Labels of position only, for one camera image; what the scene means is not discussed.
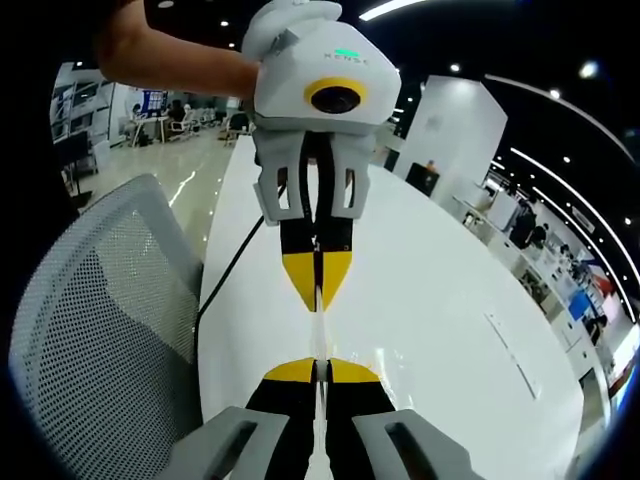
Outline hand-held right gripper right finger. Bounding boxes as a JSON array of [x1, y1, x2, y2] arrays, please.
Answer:
[[324, 358, 485, 480]]

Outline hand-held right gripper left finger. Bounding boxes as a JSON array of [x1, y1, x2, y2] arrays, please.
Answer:
[[182, 357, 321, 480]]

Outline clear plastic food packaging bag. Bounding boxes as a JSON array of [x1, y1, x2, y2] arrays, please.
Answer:
[[305, 282, 337, 480]]

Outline black box with orange top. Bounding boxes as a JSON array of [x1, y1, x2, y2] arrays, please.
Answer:
[[405, 159, 442, 198]]

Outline white square pillar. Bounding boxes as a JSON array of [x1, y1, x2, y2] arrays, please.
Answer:
[[399, 74, 509, 201]]

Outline grey mesh office chair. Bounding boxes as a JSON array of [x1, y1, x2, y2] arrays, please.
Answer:
[[8, 173, 205, 480]]

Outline black cable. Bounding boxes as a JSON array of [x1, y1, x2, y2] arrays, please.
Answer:
[[195, 212, 265, 362]]

